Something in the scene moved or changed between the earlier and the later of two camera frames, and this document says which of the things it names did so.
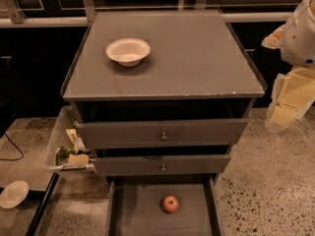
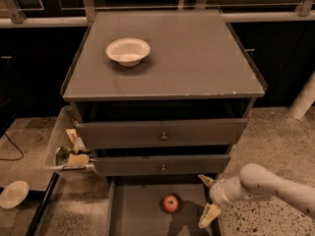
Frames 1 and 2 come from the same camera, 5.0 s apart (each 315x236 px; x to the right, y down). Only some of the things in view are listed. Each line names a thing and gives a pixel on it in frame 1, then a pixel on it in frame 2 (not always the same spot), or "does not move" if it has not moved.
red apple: x=170 y=203 does not move
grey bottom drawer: x=135 y=206 does not move
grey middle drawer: x=162 y=165 does not move
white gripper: x=299 y=39 → x=218 y=192
